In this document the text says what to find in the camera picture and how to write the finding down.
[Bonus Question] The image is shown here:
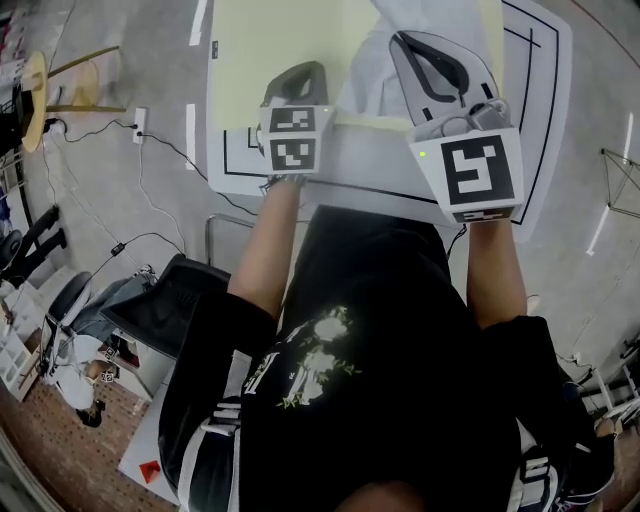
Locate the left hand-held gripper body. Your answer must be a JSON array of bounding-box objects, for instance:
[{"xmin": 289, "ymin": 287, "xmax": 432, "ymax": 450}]
[{"xmin": 257, "ymin": 102, "xmax": 336, "ymax": 177}]

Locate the grey cabinet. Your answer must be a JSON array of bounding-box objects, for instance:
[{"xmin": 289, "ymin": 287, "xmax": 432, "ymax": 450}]
[{"xmin": 117, "ymin": 384, "xmax": 182, "ymax": 507}]

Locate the person's black printed t-shirt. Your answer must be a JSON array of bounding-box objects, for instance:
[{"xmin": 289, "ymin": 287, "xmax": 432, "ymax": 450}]
[{"xmin": 158, "ymin": 204, "xmax": 574, "ymax": 512}]

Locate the black power adapter cable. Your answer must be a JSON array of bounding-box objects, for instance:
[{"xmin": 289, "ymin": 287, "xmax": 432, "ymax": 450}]
[{"xmin": 54, "ymin": 232, "xmax": 182, "ymax": 292}]

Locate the round wooden side table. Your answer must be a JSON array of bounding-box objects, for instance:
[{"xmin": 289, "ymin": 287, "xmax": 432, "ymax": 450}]
[{"xmin": 19, "ymin": 45, "xmax": 128, "ymax": 154}]

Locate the pale yellow cloth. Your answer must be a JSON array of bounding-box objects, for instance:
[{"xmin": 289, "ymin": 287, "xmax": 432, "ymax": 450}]
[{"xmin": 208, "ymin": 0, "xmax": 504, "ymax": 133}]

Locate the black floor cable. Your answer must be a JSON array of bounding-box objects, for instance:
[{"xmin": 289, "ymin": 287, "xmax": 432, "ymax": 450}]
[{"xmin": 44, "ymin": 118, "xmax": 259, "ymax": 218}]

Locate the person's left forearm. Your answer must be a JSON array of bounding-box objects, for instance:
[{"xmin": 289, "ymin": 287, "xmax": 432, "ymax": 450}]
[{"xmin": 227, "ymin": 174, "xmax": 310, "ymax": 320}]

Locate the person's right forearm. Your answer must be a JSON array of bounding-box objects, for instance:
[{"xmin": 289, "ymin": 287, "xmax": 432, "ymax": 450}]
[{"xmin": 464, "ymin": 219, "xmax": 529, "ymax": 330}]

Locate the white table with black lines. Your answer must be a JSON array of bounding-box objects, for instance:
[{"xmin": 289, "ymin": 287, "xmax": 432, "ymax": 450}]
[{"xmin": 205, "ymin": 0, "xmax": 574, "ymax": 244}]

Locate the black wire frame stand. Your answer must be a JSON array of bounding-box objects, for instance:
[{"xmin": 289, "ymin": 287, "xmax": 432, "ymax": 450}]
[{"xmin": 599, "ymin": 147, "xmax": 640, "ymax": 219}]

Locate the white cloth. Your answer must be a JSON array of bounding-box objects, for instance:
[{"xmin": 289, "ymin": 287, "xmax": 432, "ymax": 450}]
[{"xmin": 347, "ymin": 0, "xmax": 501, "ymax": 119}]

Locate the black office chair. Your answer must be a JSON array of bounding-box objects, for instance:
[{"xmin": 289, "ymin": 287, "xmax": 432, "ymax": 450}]
[{"xmin": 99, "ymin": 213, "xmax": 262, "ymax": 360}]

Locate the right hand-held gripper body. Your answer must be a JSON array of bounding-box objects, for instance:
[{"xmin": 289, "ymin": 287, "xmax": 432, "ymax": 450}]
[{"xmin": 406, "ymin": 96, "xmax": 526, "ymax": 227}]

